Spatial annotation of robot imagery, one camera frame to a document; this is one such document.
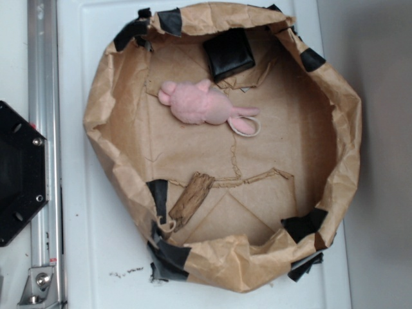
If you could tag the pink plush toy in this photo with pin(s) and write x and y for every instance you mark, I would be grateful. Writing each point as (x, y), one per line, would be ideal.
(199, 103)

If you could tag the white tray board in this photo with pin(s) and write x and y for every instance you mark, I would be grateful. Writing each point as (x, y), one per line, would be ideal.
(108, 264)

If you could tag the brown wood chip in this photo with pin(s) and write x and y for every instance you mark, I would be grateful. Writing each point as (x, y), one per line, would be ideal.
(190, 199)

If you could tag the silver corner bracket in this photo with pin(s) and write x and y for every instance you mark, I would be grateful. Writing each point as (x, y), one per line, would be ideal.
(40, 290)

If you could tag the brown paper bin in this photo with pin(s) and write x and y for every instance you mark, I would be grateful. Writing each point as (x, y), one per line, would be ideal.
(278, 197)

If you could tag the aluminium extrusion rail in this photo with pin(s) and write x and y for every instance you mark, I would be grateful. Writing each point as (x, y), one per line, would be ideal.
(43, 105)

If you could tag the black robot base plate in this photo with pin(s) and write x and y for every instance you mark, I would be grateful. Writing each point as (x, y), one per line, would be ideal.
(23, 173)

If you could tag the black square pouch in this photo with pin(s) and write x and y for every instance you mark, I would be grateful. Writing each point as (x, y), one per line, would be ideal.
(229, 53)

